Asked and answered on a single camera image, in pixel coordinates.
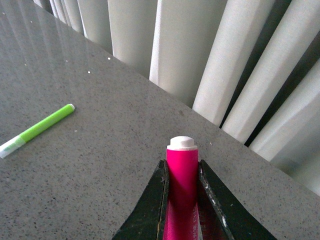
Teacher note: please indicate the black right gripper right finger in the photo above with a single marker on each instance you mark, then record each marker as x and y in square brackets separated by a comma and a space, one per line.
[221, 215]

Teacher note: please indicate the green marker pen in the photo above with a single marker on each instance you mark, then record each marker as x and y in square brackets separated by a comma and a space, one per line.
[21, 139]

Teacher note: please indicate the white pleated curtain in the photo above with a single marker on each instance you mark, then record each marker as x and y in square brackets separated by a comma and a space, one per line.
[251, 67]

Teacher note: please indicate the pink marker pen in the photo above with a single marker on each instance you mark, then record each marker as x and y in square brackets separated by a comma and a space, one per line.
[181, 220]

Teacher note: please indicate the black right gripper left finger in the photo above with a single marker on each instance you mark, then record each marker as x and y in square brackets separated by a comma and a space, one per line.
[148, 218]

